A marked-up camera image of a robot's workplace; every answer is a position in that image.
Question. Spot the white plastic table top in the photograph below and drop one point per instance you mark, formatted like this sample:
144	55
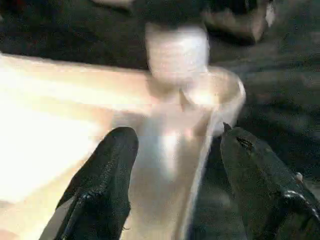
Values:
62	100

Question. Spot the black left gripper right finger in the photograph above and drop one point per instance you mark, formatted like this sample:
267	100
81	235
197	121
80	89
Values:
262	187

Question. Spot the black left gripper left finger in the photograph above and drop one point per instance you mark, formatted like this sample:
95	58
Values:
105	180

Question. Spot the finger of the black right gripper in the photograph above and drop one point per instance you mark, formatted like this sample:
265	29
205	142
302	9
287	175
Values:
172	11

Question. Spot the black mat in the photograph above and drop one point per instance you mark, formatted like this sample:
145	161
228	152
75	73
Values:
275	87

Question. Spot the white plastic table leg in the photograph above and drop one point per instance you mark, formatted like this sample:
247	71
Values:
177	55

